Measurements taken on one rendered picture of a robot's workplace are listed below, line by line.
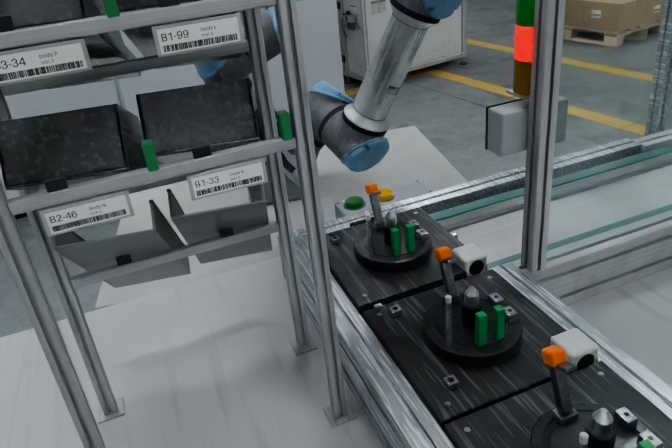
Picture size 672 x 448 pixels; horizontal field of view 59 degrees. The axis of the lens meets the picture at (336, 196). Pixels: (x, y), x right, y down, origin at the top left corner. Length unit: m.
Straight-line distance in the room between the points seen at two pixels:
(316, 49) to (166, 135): 3.63
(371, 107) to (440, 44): 4.32
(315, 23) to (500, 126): 3.42
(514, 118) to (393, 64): 0.46
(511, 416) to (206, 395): 0.48
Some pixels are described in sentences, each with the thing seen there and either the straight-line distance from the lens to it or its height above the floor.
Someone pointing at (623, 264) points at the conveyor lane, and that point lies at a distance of 1.19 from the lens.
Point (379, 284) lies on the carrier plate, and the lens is 0.99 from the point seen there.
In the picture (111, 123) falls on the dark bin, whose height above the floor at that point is 1.35.
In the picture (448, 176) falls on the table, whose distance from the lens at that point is 1.60.
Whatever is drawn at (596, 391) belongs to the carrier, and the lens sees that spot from 0.84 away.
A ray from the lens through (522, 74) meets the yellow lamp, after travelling 0.92.
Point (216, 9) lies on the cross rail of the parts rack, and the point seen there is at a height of 1.46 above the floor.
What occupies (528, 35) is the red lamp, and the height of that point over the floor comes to 1.35.
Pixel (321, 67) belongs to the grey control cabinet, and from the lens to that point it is 4.35.
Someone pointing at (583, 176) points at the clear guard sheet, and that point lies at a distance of 1.04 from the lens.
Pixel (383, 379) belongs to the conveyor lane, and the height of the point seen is 0.96.
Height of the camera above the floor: 1.55
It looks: 27 degrees down
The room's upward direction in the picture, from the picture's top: 6 degrees counter-clockwise
